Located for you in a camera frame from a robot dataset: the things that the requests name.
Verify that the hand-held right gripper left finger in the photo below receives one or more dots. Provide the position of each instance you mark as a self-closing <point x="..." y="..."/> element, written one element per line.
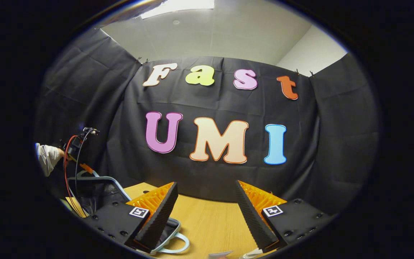
<point x="160" y="217"/>

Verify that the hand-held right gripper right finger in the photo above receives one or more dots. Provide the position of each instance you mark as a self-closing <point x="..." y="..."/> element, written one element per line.
<point x="252" y="216"/>

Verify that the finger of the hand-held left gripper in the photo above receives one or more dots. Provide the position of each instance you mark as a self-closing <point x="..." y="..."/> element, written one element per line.
<point x="86" y="168"/>

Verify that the light blue suitcase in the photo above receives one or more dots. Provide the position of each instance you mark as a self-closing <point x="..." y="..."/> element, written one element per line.
<point x="92" y="194"/>

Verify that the white pump bottle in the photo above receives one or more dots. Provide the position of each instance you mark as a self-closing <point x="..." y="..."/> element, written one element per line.
<point x="251" y="253"/>

